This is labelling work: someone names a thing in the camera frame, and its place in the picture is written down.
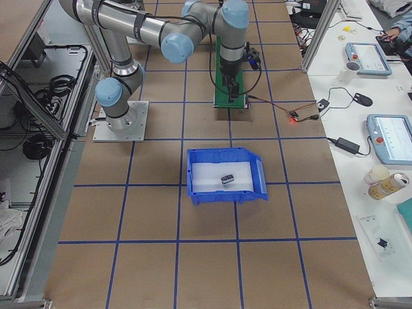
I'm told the teach pendant far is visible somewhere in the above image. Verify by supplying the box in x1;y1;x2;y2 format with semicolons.
345;42;392;76

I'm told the red black wire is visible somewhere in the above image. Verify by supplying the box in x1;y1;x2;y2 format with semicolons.
247;93;320;123

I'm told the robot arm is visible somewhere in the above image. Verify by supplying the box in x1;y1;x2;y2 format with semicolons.
60;1;249;131

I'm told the small sensor board red led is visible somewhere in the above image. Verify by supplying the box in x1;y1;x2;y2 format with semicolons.
288;110;299;123

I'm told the white mug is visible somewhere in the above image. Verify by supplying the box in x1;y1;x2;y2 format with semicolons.
337;61;361;84

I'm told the aluminium frame post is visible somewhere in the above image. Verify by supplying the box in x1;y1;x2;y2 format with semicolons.
301;0;341;73

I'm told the blue plastic bin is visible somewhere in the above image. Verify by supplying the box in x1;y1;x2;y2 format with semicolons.
187;147;268;205

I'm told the beverage can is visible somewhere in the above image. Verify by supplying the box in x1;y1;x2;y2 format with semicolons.
368;173;409;200

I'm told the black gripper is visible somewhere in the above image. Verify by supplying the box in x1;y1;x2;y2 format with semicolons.
220;59;243;99

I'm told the green conveyor belt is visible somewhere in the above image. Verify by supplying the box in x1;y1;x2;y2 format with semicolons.
213;37;248;109

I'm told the teach pendant near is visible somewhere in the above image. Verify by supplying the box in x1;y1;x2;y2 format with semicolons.
366;114;411;165

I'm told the black power adapter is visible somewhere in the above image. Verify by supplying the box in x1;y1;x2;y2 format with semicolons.
327;137;360;155

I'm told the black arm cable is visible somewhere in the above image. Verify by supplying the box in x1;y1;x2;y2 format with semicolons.
207;32;263;96

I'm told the black cylindrical capacitor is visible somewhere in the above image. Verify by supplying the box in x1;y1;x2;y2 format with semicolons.
220;174;235;185

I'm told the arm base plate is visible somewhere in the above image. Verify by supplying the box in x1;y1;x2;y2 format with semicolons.
93;100;149;142

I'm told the teach pendant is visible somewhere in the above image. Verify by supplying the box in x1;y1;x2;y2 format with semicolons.
366;114;411;165
345;42;392;76

